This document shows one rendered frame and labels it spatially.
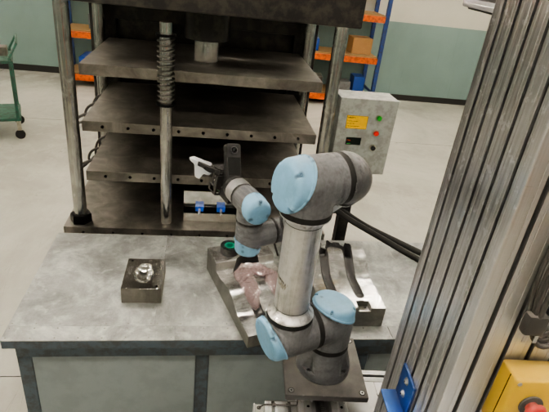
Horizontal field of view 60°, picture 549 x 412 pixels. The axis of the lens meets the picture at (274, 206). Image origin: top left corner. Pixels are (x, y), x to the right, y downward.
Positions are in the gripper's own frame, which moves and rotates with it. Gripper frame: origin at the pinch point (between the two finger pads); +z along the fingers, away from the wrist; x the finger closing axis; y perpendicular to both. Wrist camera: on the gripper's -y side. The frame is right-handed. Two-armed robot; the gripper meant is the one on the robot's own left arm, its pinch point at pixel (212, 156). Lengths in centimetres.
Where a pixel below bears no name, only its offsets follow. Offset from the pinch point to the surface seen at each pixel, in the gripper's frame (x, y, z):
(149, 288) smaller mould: -9, 60, 15
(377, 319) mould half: 68, 53, -30
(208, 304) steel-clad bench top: 13, 64, 6
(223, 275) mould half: 20, 56, 13
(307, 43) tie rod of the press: 96, -30, 107
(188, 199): 25, 51, 72
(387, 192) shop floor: 295, 105, 194
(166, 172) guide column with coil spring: 12, 37, 73
